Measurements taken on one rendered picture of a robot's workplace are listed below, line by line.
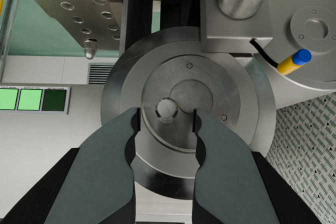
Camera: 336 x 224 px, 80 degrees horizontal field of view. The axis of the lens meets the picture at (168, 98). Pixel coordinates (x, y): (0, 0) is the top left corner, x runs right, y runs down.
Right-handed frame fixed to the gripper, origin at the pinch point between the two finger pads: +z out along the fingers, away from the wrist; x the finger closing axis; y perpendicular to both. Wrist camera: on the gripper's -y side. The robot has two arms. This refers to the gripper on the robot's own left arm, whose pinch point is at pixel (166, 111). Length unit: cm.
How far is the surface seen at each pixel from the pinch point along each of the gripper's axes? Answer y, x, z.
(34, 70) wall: 99, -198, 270
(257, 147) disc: 4.1, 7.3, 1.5
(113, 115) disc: 2.3, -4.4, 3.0
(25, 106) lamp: 19, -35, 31
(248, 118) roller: 2.1, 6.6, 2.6
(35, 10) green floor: 12, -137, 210
